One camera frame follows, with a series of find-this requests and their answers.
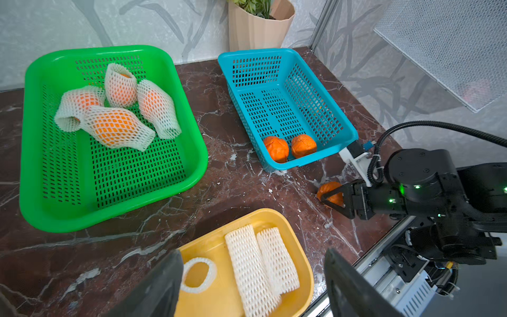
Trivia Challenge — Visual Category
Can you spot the teal plastic basket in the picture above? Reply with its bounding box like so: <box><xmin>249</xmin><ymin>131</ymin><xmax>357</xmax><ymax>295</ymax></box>
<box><xmin>218</xmin><ymin>48</ymin><xmax>359</xmax><ymax>173</ymax></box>

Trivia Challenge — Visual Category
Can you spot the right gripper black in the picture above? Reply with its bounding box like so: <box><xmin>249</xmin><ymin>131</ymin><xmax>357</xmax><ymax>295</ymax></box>
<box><xmin>320</xmin><ymin>181</ymin><xmax>408</xmax><ymax>220</ymax></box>

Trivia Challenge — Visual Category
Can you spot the white foam net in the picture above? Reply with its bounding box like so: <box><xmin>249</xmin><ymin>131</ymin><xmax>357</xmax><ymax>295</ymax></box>
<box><xmin>256</xmin><ymin>227</ymin><xmax>300</xmax><ymax>295</ymax></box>
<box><xmin>225</xmin><ymin>225</ymin><xmax>281</xmax><ymax>316</ymax></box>
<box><xmin>181</xmin><ymin>257</ymin><xmax>217</xmax><ymax>294</ymax></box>

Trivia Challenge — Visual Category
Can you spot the netted orange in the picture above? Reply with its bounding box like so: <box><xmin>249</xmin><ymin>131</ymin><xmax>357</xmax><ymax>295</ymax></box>
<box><xmin>54</xmin><ymin>86</ymin><xmax>106</xmax><ymax>132</ymax></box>
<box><xmin>137</xmin><ymin>79</ymin><xmax>182</xmax><ymax>139</ymax></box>
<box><xmin>82</xmin><ymin>106</ymin><xmax>156</xmax><ymax>151</ymax></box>
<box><xmin>104</xmin><ymin>63</ymin><xmax>137</xmax><ymax>108</ymax></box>

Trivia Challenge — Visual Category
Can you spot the green plastic basket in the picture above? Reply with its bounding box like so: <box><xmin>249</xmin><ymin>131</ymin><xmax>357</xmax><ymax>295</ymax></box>
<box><xmin>19</xmin><ymin>45</ymin><xmax>208</xmax><ymax>233</ymax></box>

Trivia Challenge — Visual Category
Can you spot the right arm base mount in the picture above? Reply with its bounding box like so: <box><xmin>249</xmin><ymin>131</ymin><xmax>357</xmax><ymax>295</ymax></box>
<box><xmin>383</xmin><ymin>244</ymin><xmax>459</xmax><ymax>297</ymax></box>

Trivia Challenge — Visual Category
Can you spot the potted white flower plant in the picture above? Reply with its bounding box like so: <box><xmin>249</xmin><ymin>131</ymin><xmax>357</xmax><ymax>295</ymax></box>
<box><xmin>228</xmin><ymin>1</ymin><xmax>295</xmax><ymax>52</ymax></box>

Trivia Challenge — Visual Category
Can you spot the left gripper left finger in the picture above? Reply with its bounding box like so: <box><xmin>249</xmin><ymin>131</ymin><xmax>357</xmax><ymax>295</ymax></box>
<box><xmin>106</xmin><ymin>249</ymin><xmax>184</xmax><ymax>316</ymax></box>

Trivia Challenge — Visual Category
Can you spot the yellow plastic tray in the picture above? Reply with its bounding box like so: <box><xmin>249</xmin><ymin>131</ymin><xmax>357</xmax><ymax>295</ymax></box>
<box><xmin>175</xmin><ymin>208</ymin><xmax>314</xmax><ymax>316</ymax></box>

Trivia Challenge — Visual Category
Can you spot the aluminium front rail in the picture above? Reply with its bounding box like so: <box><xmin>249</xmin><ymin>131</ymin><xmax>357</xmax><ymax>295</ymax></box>
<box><xmin>304</xmin><ymin>217</ymin><xmax>436</xmax><ymax>316</ymax></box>

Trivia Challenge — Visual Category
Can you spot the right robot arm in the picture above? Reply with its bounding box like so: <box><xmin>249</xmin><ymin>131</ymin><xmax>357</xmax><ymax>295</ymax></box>
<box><xmin>319</xmin><ymin>120</ymin><xmax>506</xmax><ymax>265</ymax></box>

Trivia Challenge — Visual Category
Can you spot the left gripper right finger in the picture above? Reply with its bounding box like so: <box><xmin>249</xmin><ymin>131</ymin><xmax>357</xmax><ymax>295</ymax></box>
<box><xmin>324</xmin><ymin>248</ymin><xmax>401</xmax><ymax>316</ymax></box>

